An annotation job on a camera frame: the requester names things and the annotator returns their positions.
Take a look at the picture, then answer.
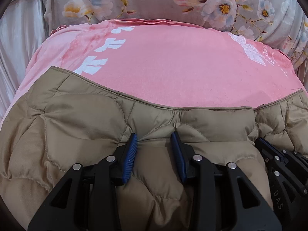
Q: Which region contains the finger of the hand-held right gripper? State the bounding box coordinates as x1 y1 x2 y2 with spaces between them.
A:
282 149 308 170
254 138 290 174

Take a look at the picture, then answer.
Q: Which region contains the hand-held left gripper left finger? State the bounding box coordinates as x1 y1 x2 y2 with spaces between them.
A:
28 133 138 231

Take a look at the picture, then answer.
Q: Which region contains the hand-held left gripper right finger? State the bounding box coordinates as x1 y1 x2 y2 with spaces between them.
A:
170 132 282 231

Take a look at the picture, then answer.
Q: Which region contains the khaki quilted jacket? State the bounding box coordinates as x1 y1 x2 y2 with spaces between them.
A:
0 66 308 231

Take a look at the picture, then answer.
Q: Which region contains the pink printed blanket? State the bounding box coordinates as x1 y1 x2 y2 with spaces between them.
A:
0 19 304 126

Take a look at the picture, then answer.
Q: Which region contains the grey floral quilt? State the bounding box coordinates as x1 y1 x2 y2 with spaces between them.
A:
41 0 308 70

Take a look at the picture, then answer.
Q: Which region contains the white satin curtain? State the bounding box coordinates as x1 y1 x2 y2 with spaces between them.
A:
0 0 52 116

